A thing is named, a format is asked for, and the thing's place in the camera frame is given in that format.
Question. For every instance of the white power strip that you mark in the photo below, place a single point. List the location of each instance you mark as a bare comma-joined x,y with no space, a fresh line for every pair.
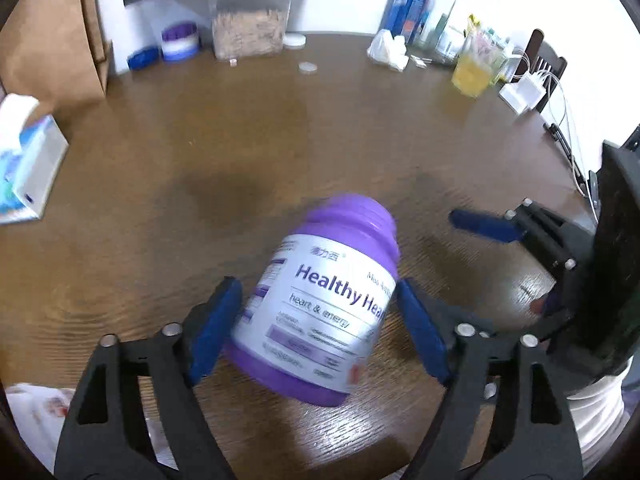
525,94

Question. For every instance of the brown paper bag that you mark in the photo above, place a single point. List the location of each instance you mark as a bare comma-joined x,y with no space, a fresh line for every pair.
55,51

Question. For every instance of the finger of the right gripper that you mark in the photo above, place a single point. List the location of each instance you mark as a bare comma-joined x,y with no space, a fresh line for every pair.
485,227

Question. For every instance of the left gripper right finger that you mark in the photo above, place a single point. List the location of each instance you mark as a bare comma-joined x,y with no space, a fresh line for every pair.
532,435

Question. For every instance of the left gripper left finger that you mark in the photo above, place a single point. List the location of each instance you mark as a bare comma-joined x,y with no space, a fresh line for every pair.
105,435

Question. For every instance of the blue bottle cap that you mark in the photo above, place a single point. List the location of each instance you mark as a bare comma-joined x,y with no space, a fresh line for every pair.
143,58

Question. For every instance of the white round lid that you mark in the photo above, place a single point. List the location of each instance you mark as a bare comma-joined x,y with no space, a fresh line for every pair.
294,41

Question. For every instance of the purple white jar lid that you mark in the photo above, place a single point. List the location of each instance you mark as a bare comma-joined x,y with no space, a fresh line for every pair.
180,41

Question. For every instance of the crumpled white tissue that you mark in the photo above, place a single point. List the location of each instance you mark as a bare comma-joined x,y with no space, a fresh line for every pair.
389,50

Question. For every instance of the clear seed container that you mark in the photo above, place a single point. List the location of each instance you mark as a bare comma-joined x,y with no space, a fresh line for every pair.
246,28

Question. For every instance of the blue soda can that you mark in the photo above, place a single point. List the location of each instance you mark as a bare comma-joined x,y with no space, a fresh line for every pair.
401,17

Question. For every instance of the right hand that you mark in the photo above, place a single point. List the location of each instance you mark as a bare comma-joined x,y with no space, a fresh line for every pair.
542,306

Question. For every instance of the glass of yellow drink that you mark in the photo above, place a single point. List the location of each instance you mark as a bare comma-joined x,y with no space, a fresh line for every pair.
478,62

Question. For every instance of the clear glass bottle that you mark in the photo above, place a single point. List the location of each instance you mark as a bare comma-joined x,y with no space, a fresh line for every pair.
433,22

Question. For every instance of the purple supplement bottle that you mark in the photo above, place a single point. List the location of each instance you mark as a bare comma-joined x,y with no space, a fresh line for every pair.
312,320

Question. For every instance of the blue tissue box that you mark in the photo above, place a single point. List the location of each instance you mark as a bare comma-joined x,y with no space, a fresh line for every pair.
31,156

